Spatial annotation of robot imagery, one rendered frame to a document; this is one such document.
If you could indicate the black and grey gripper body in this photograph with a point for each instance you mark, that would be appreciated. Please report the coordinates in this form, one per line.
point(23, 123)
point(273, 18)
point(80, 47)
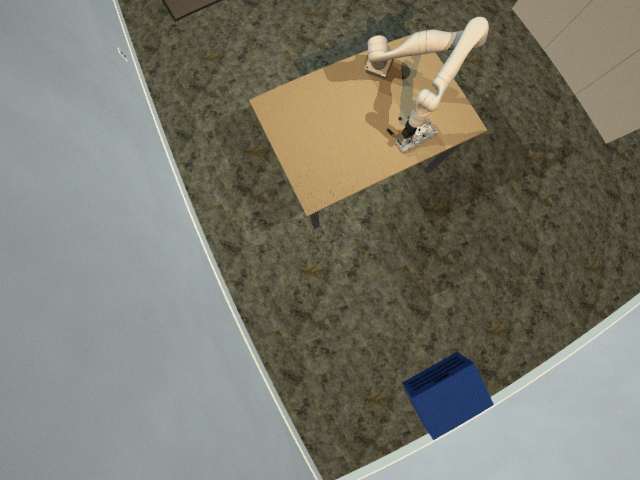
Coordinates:
point(413, 127)

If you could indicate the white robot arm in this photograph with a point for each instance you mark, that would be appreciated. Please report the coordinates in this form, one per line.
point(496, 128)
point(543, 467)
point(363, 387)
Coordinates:
point(429, 41)

